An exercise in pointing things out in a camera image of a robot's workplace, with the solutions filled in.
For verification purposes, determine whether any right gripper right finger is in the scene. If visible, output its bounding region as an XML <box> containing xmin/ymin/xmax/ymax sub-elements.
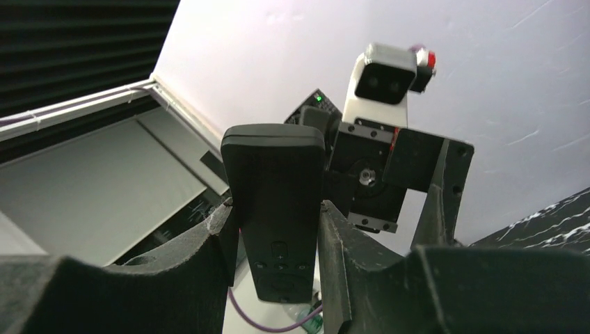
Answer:
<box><xmin>318</xmin><ymin>201</ymin><xmax>589</xmax><ymax>333</ymax></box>

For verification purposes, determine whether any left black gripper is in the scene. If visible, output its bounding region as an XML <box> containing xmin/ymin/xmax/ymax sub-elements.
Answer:
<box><xmin>323</xmin><ymin>120</ymin><xmax>475</xmax><ymax>249</ymax></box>

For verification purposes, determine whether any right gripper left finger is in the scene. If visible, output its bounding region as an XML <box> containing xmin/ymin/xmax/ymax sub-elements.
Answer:
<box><xmin>1</xmin><ymin>200</ymin><xmax>239</xmax><ymax>333</ymax></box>

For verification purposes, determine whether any black remote control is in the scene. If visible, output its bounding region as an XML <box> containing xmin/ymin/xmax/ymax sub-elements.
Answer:
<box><xmin>221</xmin><ymin>124</ymin><xmax>325</xmax><ymax>303</ymax></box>

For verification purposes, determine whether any green battery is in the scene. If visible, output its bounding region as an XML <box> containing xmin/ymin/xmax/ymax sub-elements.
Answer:
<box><xmin>296</xmin><ymin>305</ymin><xmax>324</xmax><ymax>334</ymax></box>

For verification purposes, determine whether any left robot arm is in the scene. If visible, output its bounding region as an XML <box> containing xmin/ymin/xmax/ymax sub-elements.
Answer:
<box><xmin>287</xmin><ymin>90</ymin><xmax>474</xmax><ymax>246</ymax></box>

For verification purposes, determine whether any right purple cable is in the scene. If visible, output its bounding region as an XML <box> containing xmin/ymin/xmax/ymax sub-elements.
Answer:
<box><xmin>228</xmin><ymin>287</ymin><xmax>324</xmax><ymax>334</ymax></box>

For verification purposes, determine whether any aluminium frame rail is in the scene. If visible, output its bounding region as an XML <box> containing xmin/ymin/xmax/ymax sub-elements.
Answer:
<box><xmin>1</xmin><ymin>75</ymin><xmax>221</xmax><ymax>162</ymax></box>

